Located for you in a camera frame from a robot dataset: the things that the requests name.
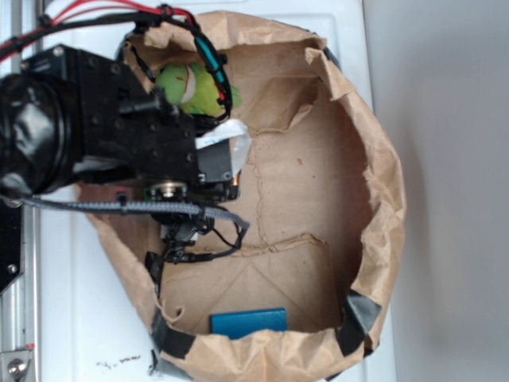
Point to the blue block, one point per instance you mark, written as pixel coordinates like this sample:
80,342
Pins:
236,325

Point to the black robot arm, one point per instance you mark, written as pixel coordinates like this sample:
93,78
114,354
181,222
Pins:
73,116

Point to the aluminium frame rail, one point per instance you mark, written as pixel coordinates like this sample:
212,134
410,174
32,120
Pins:
20,313

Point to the green plush toy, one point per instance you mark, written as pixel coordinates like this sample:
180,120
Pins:
191,87

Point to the brown paper bag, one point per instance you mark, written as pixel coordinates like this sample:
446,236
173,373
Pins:
324,195

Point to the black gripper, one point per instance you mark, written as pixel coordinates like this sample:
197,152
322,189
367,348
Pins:
134,137

